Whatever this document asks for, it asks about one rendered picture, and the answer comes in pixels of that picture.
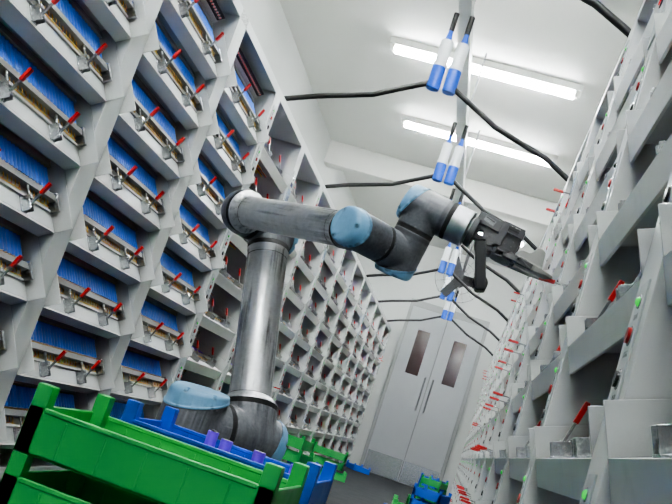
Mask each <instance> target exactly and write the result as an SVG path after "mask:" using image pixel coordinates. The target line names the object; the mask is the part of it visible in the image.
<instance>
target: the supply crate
mask: <svg viewBox="0 0 672 504"><path fill-rule="evenodd" d="M143 406H144V403H142V402H139V401H136V400H133V399H128V401H127V404H126V407H125V410H124V412H123V415H122V417H121V420H122V421H125V422H127V423H130V424H133V425H136V426H139V427H141V428H144V429H147V430H150V431H153V432H156V433H158V434H161V435H164V436H167V437H170V438H172V439H175V440H178V441H181V442H184V443H187V444H189V445H192V446H195V447H198V448H201V449H203V450H206V451H209V452H212V453H215V454H218V455H220V456H223V457H226V458H229V459H232V460H234V461H237V462H240V463H243V464H246V465H249V466H251V467H254V468H257V469H260V470H263V469H264V467H265V464H266V462H271V463H274V464H277V465H280V466H283V467H285V472H284V475H283V478H285V479H288V478H289V475H290V474H289V473H288V471H289V468H290V465H289V464H286V463H283V462H281V461H278V460H275V459H272V458H269V457H266V456H265V459H264V462H263V464H260V463H258V462H255V461H252V460H251V458H252V455H253V452H252V451H249V450H246V449H244V448H241V447H238V446H235V445H232V448H231V451H230V453H229V452H226V451H224V450H221V449H218V447H219V444H220V441H221V440H218V439H217V442H216V445H215V447H212V446H209V445H207V444H204V441H205V439H206V436H207V435H204V434H201V433H198V432H195V431H192V430H190V429H187V428H184V427H181V426H178V425H175V421H176V419H177V416H178V413H179V409H176V408H173V407H170V406H166V407H165V409H164V412H163V415H162V417H161V420H156V419H148V418H141V417H140V414H141V412H142V409H143ZM306 465H308V466H310V470H309V473H308V476H307V479H306V482H305V485H304V488H303V491H302V494H301V497H300V500H299V503H298V504H326V501H327V498H328V494H329V491H330V488H331V485H332V482H333V479H334V476H335V473H336V470H337V467H338V465H337V464H334V463H331V462H328V461H325V462H324V465H323V469H322V465H320V464H317V463H314V462H311V461H308V462H307V464H306ZM321 469H322V472H321ZM320 472H321V475H320Z"/></svg>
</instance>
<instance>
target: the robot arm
mask: <svg viewBox="0 0 672 504"><path fill-rule="evenodd" d="M396 216H397V217H398V218H399V220H398V222H397V224H396V225H395V227H394V228H393V227H391V226H390V225H388V224H386V223H385V222H383V221H381V220H379V219H378V218H376V217H374V216H372V215H370V214H369V213H367V212H366V211H365V210H364V209H362V208H359V207H355V206H346V207H344V208H342V209H340V210H337V209H331V208H324V207H318V206H312V205H305V204H299V203H292V202H286V201H279V200H273V199H266V198H262V197H261V196H260V195H259V194H258V193H257V192H255V191H252V190H244V189H243V190H237V191H234V192H232V193H231V194H229V195H228V196H227V197H226V198H225V200H224V201H223V204H222V206H221V217H222V220H223V223H224V224H225V225H226V227H227V228H228V229H229V230H230V231H232V232H233V233H235V234H237V235H238V236H240V237H242V238H244V239H246V240H248V247H247V252H248V254H247V261H246V269H245V276H244V283H243V291H242V298H241V305H240V313H239V320H238V328H237V335H236V342H235V350H234V357H233V364H232V372H231V379H230V386H229V393H228V394H227V395H226V394H224V393H221V392H219V391H216V390H213V389H211V388H208V387H205V386H201V385H198V384H194V383H190V382H185V381H175V382H173V383H172V384H171V385H170V387H169V389H168V391H167V393H166V395H165V396H164V398H163V401H162V404H161V406H160V409H159V411H158V413H157V416H156V418H155V419H156V420H161V417H162V415H163V412H164V409H165V407H166V406H170V407H173V408H176V409H179V413H178V416H177V419H176V421H175V425H178V426H181V427H184V428H187V429H190V430H192V431H195V432H198V433H201V434H204V435H207V433H208V430H216V431H217V432H218V433H219V436H218V440H221V438H224V439H227V440H230V441H232V442H233V445H235V446H238V447H241V448H244V449H246V450H249V451H252V452H254V450H258V451H261V452H264V453H266V457H269V458H272V459H275V460H278V461H281V460H282V458H283V456H284V454H285V452H286V449H287V447H286V445H287V444H288V432H287V429H286V427H285V425H284V424H283V423H282V422H281V421H279V420H277V411H278V405H277V404H276V403H275V402H274V401H273V400H272V398H271V396H272V388H273V379H274V370H275V361H276V352H277V343H278V335H279V326H280V317H281V308H282V299H283V290H284V282H285V273H286V264H287V257H288V255H289V254H291V253H292V252H293V251H294V249H295V248H296V247H295V245H296V244H298V241H299V239H302V240H307V241H312V242H317V243H322V244H326V245H331V246H336V247H338V248H341V249H345V250H350V251H354V252H356V253H358V254H360V255H362V256H364V257H366V258H368V259H370V260H372V261H373V262H375V268H376V269H377V270H379V271H381V272H383V273H385V274H388V275H390V276H392V277H395V278H397V279H400V280H402V281H409V280H410V279H411V278H412V276H413V274H414V272H416V271H417V267H418V265H419V263H420V261H421V259H422V257H423V255H424V253H425V252H426V250H427V248H428V246H429V244H430V242H431V240H432V238H433V236H434V235H435V236H437V237H439V238H441V239H444V240H446V241H448V242H450V243H451V244H453V245H455V246H457V247H460V246H461V245H462V243H463V245H464V246H466V247H468V246H469V245H470V244H471V242H472V240H474V241H475V243H474V278H473V279H472V286H473V288H474V292H476V293H484V292H485V290H486V288H487V286H488V279H487V277H486V257H490V259H492V260H493V261H495V262H497V263H499V264H501V265H503V266H506V267H508V268H510V269H512V270H514V271H516V272H519V273H521V274H524V275H526V276H529V277H532V278H534V279H538V280H539V278H541V279H552V277H553V276H551V275H550V274H548V273H547V272H545V271H544V270H542V268H543V264H544V259H545V254H546V253H545V251H544V250H543V249H541V248H537V249H536V250H535V251H533V252H532V253H528V252H526V251H523V250H522V251H519V252H518V250H519V249H520V247H521V245H522V244H521V243H522V241H523V239H524V237H525V232H526V230H524V229H522V228H519V227H517V226H515V225H513V224H511V223H509V222H507V221H505V222H503V221H501V220H499V219H497V218H495V217H493V216H491V215H489V214H487V213H485V212H483V211H481V213H480V214H479V216H478V217H476V216H477V213H476V212H475V211H473V210H471V209H469V208H467V207H465V206H463V205H461V204H458V203H456V202H454V201H452V200H450V199H448V198H446V197H444V196H442V195H440V194H438V193H436V192H434V191H432V190H431V189H430V188H426V187H423V186H421V185H414V186H412V187H411V188H410V189H409V190H408V192H407V193H406V194H405V196H404V197H403V199H402V200H401V202H400V204H399V206H398V208H397V211H396ZM479 232H481V233H482V235H479V234H478V233H479ZM516 252H518V253H517V255H516Z"/></svg>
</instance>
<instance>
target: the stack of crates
mask: <svg viewBox="0 0 672 504"><path fill-rule="evenodd" d="M59 392H60V388H59V387H56V386H53V385H50V384H47V383H42V382H40V383H39V384H38V387H37V389H36V392H35V394H34V397H33V400H32V402H31V404H30V407H29V409H28V412H27V414H26V417H25V420H24V422H23V425H22V427H21V430H20V433H19V435H18V438H17V440H16V443H15V445H14V448H13V451H12V454H11V457H10V459H9V462H8V464H7V467H6V469H5V472H4V474H3V476H2V479H1V482H0V504H298V503H299V500H300V497H301V494H302V491H303V488H304V485H305V482H306V479H307V476H308V473H309V470H310V466H308V465H305V464H302V463H299V462H294V463H293V466H292V469H291V472H290V475H289V478H288V479H285V478H283V475H284V472H285V467H283V466H280V465H277V464H274V463H271V462H266V464H265V467H264V469H263V470H260V469H257V468H254V467H251V466H249V465H246V464H243V463H240V462H237V461H234V460H232V459H229V458H226V457H223V456H220V455H218V454H215V453H212V452H209V451H206V450H203V449H201V448H198V447H195V446H192V445H189V444H187V443H184V442H181V441H178V440H175V439H172V438H170V437H167V436H164V435H161V434H158V433H156V432H153V431H150V430H147V429H144V428H141V427H139V426H136V425H133V424H130V423H127V422H125V421H122V420H119V419H116V418H113V417H110V413H111V410H112V408H113V405H114V402H115V398H114V397H111V396H108V395H105V394H101V393H98V395H97V397H96V400H95V403H94V405H93V408H92V411H87V410H80V409H73V408H65V407H58V406H54V405H55V402H56V399H57V397H58V394H59ZM34 458H37V459H40V460H42V461H45V462H48V463H51V464H53V465H56V466H59V467H61V468H64V469H67V470H42V471H29V470H30V467H31V465H32V462H33V460H34Z"/></svg>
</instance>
